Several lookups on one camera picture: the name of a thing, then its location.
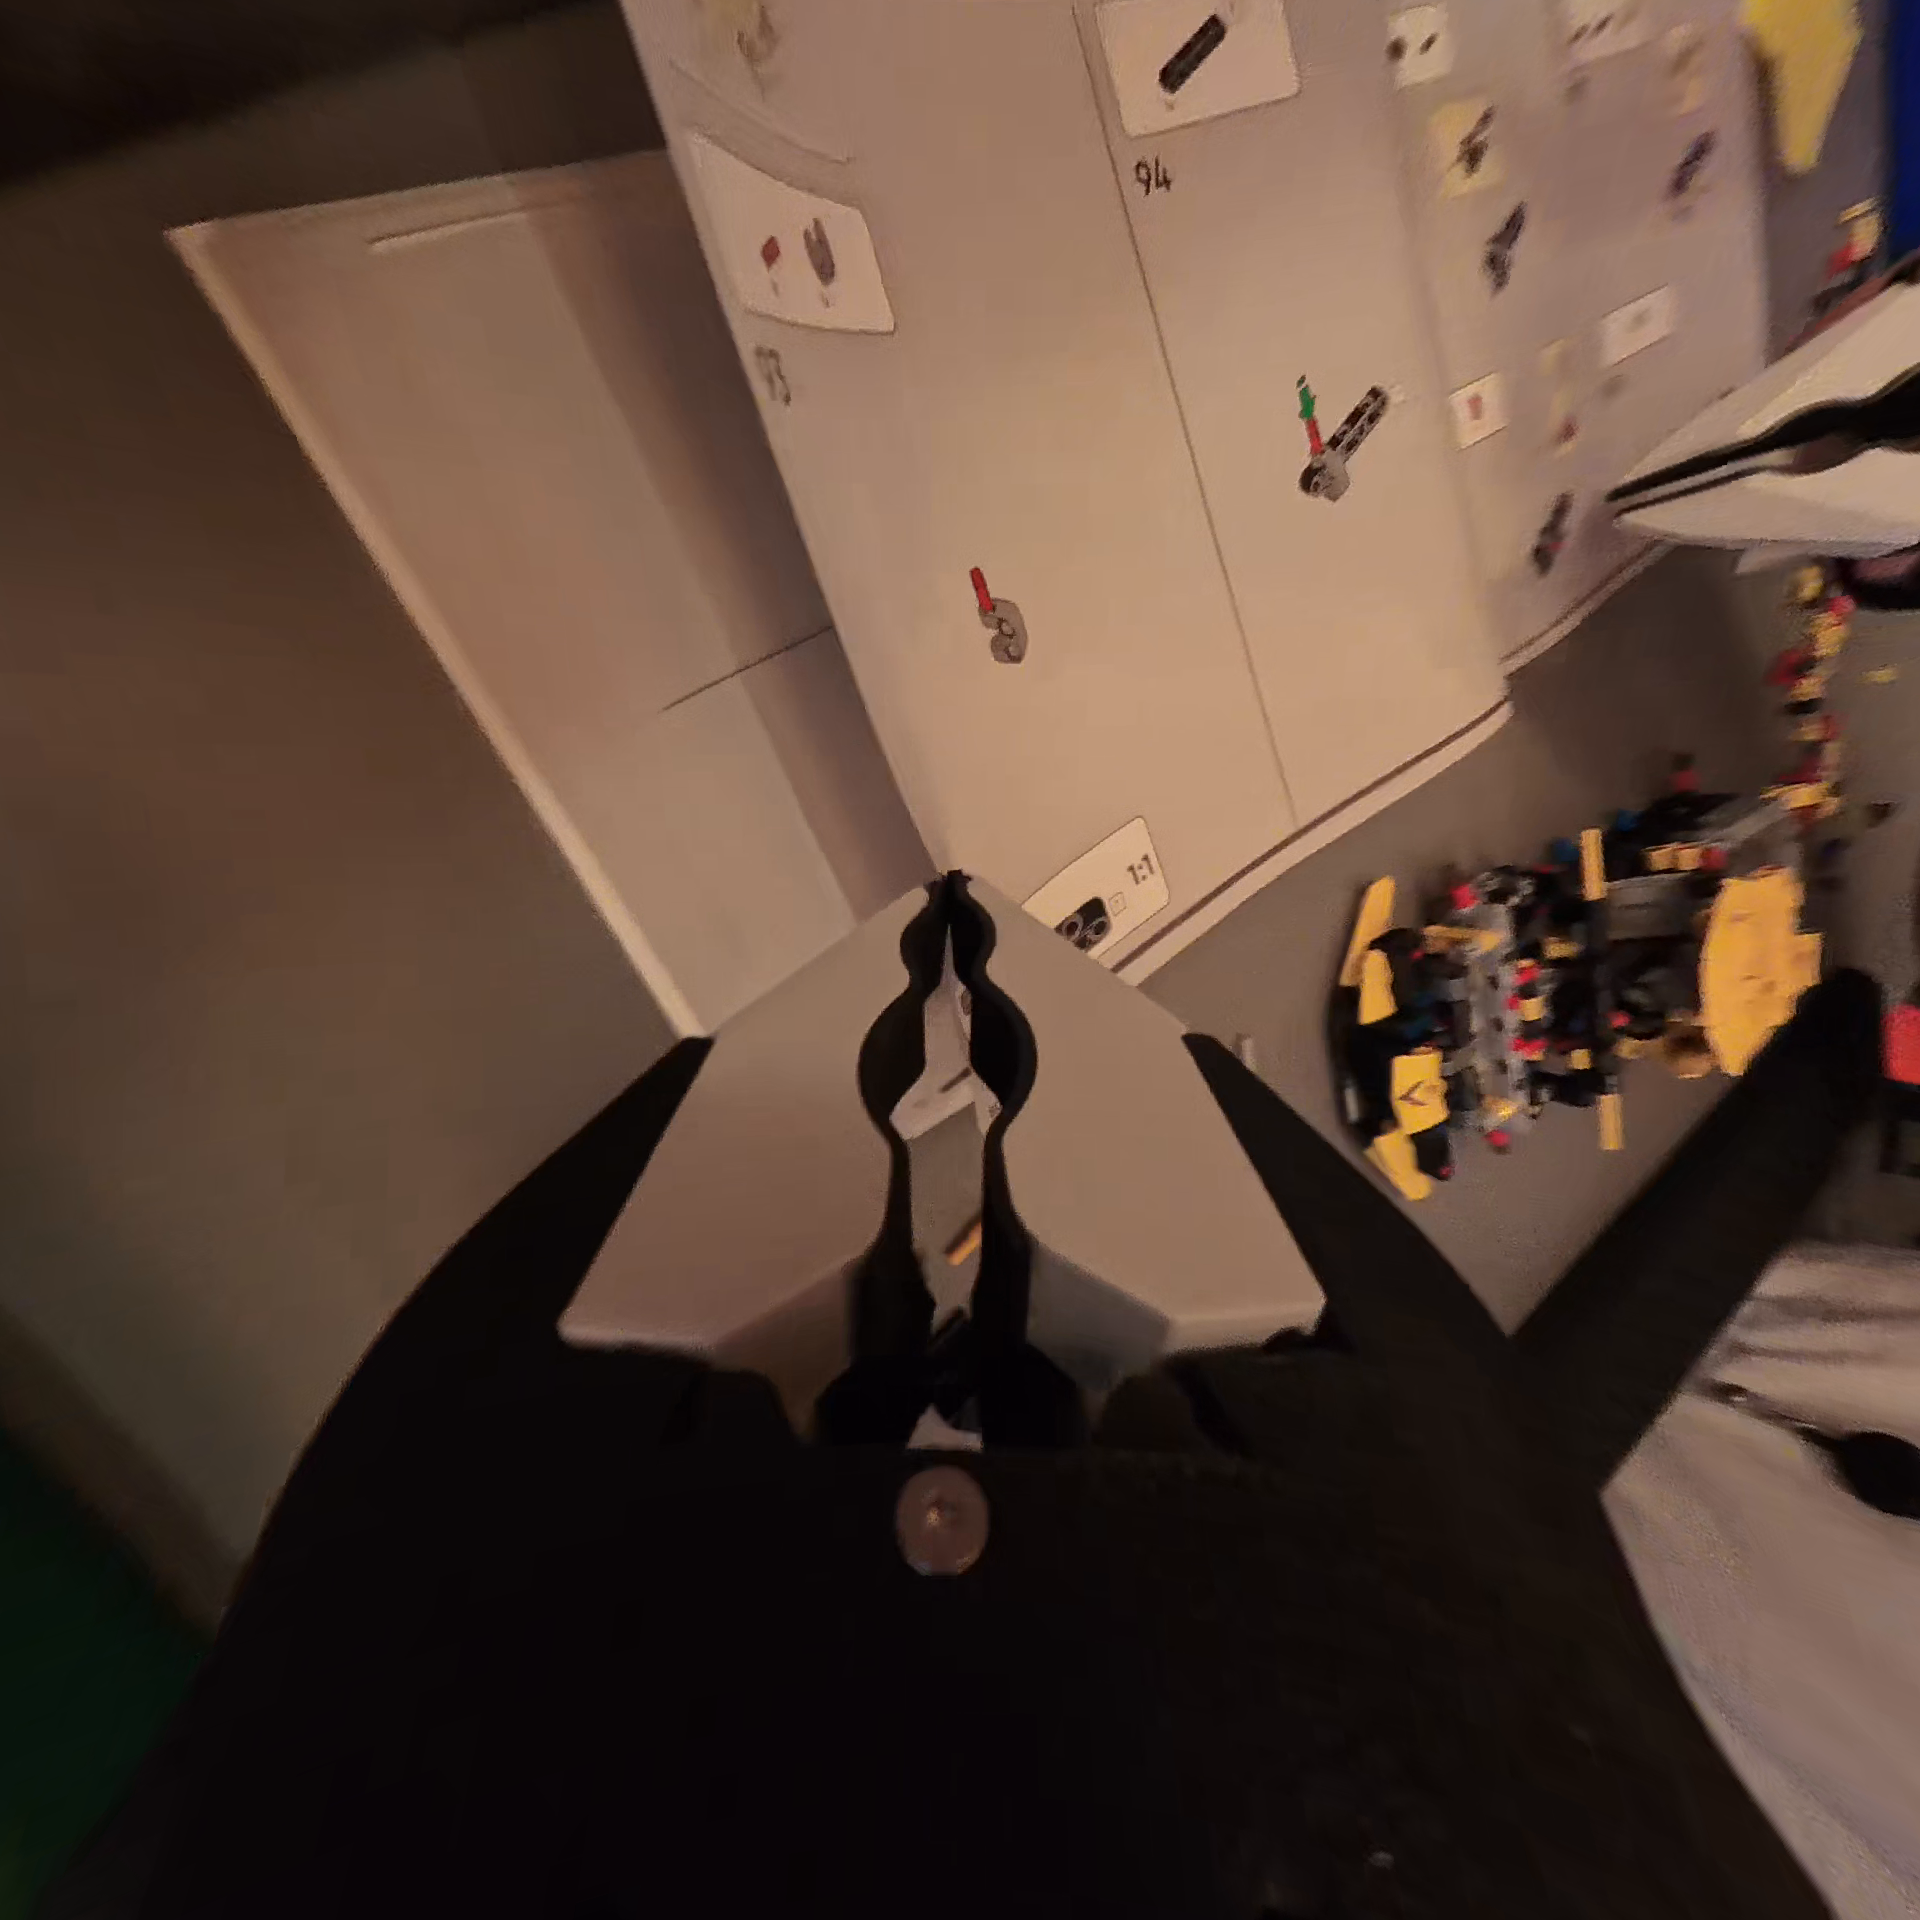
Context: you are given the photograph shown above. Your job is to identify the yellow black brick car model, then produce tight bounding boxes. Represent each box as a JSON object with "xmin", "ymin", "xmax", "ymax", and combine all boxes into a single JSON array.
[{"xmin": 1329, "ymin": 779, "xmax": 1833, "ymax": 1202}]

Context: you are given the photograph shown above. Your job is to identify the red yellow blue brick pieces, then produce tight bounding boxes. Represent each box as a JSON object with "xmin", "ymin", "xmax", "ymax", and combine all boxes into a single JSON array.
[{"xmin": 1771, "ymin": 560, "xmax": 1900, "ymax": 827}]

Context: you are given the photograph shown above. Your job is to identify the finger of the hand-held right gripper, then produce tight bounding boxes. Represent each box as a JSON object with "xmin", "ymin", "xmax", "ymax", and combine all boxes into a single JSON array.
[
  {"xmin": 1605, "ymin": 278, "xmax": 1920, "ymax": 505},
  {"xmin": 1610, "ymin": 431, "xmax": 1920, "ymax": 550}
]

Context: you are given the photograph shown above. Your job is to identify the yellow sticky note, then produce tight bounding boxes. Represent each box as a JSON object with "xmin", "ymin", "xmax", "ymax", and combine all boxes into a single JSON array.
[{"xmin": 1742, "ymin": 0, "xmax": 1869, "ymax": 175}]

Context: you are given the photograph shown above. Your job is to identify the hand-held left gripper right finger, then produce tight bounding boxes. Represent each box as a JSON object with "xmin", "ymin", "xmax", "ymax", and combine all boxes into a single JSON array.
[{"xmin": 951, "ymin": 874, "xmax": 1329, "ymax": 1448}]

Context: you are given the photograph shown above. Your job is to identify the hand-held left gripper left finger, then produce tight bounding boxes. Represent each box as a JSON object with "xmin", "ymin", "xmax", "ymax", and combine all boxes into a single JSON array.
[{"xmin": 554, "ymin": 878, "xmax": 951, "ymax": 1448}]

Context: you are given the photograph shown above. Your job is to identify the instruction booklet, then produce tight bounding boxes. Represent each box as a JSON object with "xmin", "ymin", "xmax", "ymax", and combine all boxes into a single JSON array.
[{"xmin": 623, "ymin": 0, "xmax": 1786, "ymax": 984}]

